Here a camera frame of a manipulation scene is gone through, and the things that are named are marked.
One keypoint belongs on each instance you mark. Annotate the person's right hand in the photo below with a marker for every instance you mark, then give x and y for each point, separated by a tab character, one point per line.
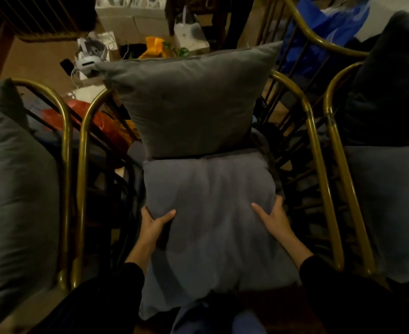
277	224

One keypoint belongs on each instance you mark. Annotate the person's left hand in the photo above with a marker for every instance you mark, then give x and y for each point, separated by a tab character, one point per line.
150	233

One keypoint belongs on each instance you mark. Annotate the blue-grey square cushion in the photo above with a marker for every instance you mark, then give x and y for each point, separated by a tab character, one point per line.
389	83
211	191

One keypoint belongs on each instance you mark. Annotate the grey square cushion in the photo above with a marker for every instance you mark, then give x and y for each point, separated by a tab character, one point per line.
190	100
16	205

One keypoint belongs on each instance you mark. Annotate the person's left forearm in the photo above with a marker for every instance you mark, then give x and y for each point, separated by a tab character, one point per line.
96	302

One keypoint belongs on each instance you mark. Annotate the person's right forearm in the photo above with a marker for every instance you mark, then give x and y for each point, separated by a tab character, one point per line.
347	299

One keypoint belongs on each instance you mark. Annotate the yellow plastic bag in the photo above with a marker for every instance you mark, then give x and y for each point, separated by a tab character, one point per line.
129	130

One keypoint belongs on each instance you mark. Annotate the red plastic bag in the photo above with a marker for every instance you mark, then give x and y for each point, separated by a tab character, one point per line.
76	107

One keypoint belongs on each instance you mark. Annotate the blue-grey fabric bundle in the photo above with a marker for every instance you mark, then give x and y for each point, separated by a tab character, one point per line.
37	111

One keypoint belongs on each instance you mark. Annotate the white headset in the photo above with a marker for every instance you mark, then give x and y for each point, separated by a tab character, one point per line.
88	62

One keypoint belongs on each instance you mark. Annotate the black pouch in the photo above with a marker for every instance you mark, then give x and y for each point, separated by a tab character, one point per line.
131	52

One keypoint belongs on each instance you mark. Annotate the black phone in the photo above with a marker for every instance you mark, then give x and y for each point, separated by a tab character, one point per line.
67	67

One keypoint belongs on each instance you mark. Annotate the open white headset box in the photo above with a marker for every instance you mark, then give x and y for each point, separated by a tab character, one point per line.
110	39

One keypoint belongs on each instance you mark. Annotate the white paper bag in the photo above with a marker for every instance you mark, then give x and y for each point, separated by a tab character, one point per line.
190	36

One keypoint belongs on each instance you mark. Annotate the blue plastic bag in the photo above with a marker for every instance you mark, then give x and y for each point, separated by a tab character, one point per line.
329	24

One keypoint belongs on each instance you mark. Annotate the white foam box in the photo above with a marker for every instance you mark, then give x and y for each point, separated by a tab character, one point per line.
152	26
115	22

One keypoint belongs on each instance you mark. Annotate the large white box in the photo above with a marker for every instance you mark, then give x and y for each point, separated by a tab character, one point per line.
392	13

